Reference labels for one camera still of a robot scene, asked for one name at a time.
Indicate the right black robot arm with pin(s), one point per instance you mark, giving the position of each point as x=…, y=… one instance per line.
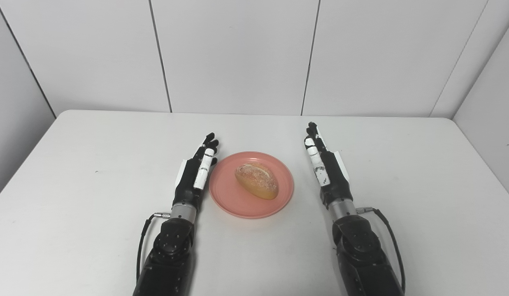
x=363, y=255

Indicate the pink round plate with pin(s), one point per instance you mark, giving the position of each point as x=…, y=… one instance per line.
x=246, y=205

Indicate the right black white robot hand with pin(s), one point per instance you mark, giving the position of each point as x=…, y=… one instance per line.
x=332, y=176

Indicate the golden bread roll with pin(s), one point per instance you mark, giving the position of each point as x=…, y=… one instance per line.
x=256, y=181

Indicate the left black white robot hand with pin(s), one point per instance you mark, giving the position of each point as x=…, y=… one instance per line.
x=192, y=181

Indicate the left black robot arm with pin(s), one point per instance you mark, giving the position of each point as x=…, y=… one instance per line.
x=168, y=259

